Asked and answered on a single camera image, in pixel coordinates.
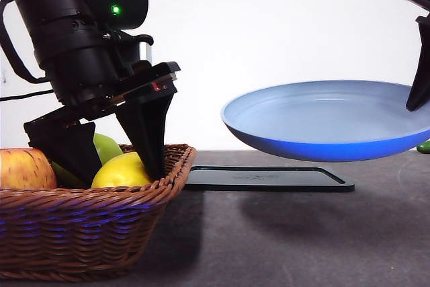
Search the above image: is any yellow lemon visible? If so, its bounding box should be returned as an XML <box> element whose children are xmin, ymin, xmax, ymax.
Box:
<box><xmin>91</xmin><ymin>151</ymin><xmax>154</xmax><ymax>189</ymax></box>

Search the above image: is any light blue round plate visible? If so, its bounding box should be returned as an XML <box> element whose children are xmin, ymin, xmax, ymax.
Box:
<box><xmin>220</xmin><ymin>80</ymin><xmax>430</xmax><ymax>163</ymax></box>

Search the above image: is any brown woven wicker basket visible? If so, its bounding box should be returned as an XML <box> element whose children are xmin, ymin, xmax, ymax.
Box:
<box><xmin>0</xmin><ymin>143</ymin><xmax>198</xmax><ymax>282</ymax></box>

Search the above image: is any green pear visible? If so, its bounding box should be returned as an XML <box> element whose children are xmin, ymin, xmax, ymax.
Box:
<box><xmin>50</xmin><ymin>132</ymin><xmax>125</xmax><ymax>188</ymax></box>

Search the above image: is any red yellow apple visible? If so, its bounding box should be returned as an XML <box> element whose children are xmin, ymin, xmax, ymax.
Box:
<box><xmin>0</xmin><ymin>148</ymin><xmax>58</xmax><ymax>190</ymax></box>

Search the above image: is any black rectangular tray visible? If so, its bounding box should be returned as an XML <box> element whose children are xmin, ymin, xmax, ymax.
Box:
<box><xmin>183</xmin><ymin>165</ymin><xmax>355</xmax><ymax>193</ymax></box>

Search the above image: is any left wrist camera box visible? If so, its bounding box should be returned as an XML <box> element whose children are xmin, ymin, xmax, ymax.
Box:
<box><xmin>100</xmin><ymin>60</ymin><xmax>182</xmax><ymax>108</ymax></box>

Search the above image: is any thin black cable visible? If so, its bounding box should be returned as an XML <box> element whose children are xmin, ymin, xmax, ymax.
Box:
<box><xmin>0</xmin><ymin>89</ymin><xmax>56</xmax><ymax>102</ymax></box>

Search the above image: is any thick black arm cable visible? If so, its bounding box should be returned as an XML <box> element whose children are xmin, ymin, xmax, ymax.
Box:
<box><xmin>0</xmin><ymin>0</ymin><xmax>51</xmax><ymax>85</ymax></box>

